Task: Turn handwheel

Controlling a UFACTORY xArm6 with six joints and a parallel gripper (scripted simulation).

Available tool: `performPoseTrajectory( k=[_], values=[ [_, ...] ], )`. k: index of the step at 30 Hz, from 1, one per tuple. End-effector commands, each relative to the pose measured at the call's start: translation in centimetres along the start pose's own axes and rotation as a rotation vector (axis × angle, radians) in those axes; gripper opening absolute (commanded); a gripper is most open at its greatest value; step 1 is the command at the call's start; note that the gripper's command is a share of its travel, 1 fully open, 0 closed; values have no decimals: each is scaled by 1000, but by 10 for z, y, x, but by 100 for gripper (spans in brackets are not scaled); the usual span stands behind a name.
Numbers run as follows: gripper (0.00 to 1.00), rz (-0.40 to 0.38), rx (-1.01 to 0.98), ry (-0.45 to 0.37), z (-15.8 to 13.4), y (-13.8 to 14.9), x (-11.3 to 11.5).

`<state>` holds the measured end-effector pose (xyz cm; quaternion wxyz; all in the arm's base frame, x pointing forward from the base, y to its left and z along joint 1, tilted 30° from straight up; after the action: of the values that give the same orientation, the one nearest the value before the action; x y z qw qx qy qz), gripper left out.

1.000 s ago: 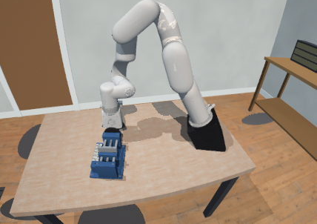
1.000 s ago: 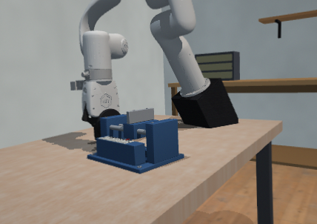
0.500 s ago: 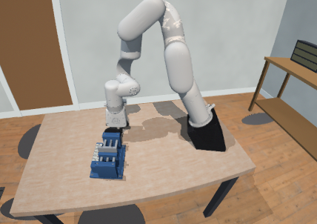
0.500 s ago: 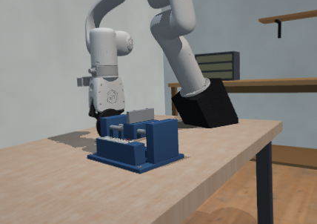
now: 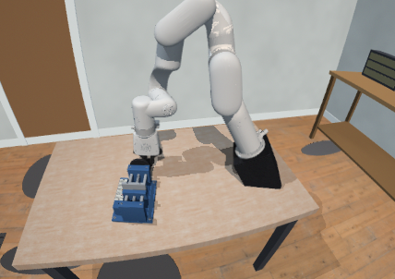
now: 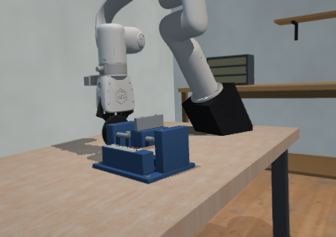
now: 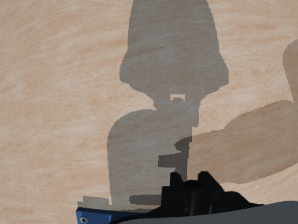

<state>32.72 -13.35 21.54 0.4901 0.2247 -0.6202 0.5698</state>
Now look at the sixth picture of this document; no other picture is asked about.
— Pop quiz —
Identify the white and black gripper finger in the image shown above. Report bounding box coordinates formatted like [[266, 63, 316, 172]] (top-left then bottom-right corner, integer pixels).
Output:
[[96, 98, 115, 121], [117, 110, 133, 119]]

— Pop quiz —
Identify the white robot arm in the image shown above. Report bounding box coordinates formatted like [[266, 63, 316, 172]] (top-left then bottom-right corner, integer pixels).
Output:
[[84, 0, 223, 103]]

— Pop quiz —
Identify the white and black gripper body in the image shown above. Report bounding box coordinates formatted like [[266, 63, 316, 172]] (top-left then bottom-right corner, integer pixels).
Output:
[[97, 74, 134, 113]]

